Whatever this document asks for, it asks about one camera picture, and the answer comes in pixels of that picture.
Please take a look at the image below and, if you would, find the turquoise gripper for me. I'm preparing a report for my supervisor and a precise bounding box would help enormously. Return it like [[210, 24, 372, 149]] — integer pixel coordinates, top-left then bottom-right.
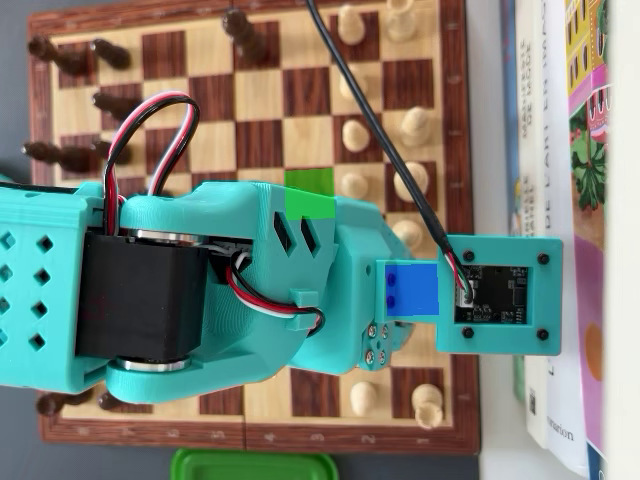
[[319, 197, 421, 375]]

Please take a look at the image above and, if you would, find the white wooden queen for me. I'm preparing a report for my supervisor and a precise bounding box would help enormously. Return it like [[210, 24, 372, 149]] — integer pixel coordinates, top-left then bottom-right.
[[392, 219, 426, 249]]

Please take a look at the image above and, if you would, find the white wooden king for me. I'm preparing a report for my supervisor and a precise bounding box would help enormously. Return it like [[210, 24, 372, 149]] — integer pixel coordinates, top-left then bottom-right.
[[393, 161, 430, 203]]

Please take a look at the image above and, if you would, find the white wooden bishop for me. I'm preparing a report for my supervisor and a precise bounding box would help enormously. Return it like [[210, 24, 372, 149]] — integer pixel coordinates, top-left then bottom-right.
[[399, 106, 432, 148]]

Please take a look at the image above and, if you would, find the wooden chessboard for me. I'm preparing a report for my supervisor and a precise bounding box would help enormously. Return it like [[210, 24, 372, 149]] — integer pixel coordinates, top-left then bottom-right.
[[27, 0, 481, 456]]

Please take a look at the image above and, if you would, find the green plastic lid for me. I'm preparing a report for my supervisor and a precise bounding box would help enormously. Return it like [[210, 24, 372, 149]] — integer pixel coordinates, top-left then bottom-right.
[[169, 448, 339, 480]]

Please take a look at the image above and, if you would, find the white art history book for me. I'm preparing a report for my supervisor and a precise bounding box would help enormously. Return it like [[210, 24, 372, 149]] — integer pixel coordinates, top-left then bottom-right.
[[539, 0, 589, 476]]

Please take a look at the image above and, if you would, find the white Gabrielle Chanel book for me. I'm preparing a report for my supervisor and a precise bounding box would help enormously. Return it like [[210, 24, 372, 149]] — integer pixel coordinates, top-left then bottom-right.
[[514, 0, 551, 449]]

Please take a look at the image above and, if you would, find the dark wooden pawn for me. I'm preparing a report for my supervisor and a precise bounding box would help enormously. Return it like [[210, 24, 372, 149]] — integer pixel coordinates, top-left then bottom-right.
[[90, 38, 132, 70], [97, 392, 151, 414], [94, 141, 134, 166], [92, 91, 141, 121]]

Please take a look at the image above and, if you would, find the dark wooden queen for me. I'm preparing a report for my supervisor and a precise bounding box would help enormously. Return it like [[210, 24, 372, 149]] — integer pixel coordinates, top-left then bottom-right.
[[222, 9, 269, 66]]

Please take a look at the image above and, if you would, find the dark wooden bishop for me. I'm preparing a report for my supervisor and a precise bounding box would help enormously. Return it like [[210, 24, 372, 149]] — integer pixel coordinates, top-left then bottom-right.
[[22, 141, 109, 174]]

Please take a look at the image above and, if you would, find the dark wooden rook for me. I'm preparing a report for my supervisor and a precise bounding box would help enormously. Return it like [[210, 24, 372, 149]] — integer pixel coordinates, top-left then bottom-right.
[[35, 388, 96, 416], [27, 35, 91, 76]]

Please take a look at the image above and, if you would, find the red white black servo wire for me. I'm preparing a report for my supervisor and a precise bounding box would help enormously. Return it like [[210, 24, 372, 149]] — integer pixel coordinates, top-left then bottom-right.
[[102, 91, 201, 236], [224, 252, 326, 334]]

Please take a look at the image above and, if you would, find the black camera cable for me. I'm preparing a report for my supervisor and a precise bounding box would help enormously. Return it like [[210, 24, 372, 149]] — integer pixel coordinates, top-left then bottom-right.
[[304, 0, 474, 304]]

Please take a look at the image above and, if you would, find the turquoise camera mount with board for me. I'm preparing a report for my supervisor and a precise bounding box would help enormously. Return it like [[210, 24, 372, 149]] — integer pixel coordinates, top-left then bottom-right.
[[384, 234, 564, 357]]

